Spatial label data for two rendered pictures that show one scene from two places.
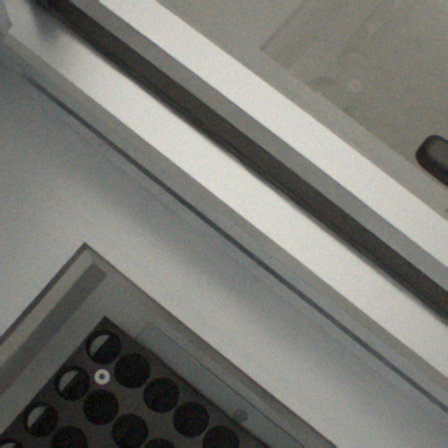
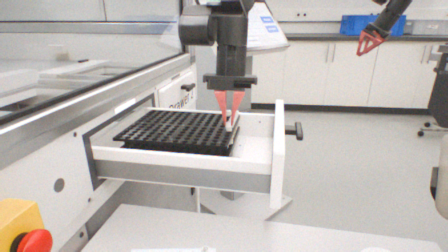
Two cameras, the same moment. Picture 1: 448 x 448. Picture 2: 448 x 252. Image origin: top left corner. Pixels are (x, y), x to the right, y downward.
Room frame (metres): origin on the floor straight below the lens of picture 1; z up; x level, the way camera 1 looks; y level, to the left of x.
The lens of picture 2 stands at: (-0.22, -0.91, 1.12)
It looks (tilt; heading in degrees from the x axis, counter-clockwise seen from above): 22 degrees down; 58
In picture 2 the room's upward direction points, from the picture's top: straight up
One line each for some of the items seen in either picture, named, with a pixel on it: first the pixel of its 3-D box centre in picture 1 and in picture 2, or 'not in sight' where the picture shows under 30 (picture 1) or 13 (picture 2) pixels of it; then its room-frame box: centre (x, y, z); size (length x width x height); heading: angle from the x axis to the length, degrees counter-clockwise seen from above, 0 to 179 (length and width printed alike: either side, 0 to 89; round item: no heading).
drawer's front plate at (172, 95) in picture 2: not in sight; (179, 96); (0.12, -0.08, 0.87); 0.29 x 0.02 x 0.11; 48
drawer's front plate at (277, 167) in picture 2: not in sight; (277, 143); (0.14, -0.53, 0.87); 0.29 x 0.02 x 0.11; 48
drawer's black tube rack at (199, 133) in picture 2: not in sight; (184, 139); (0.00, -0.39, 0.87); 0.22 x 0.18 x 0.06; 138
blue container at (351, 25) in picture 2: not in sight; (370, 25); (3.11, 1.21, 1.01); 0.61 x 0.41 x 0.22; 141
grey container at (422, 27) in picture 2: not in sight; (425, 27); (3.66, 0.86, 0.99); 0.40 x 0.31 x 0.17; 141
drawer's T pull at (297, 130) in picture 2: not in sight; (292, 130); (0.16, -0.54, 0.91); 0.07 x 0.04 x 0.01; 48
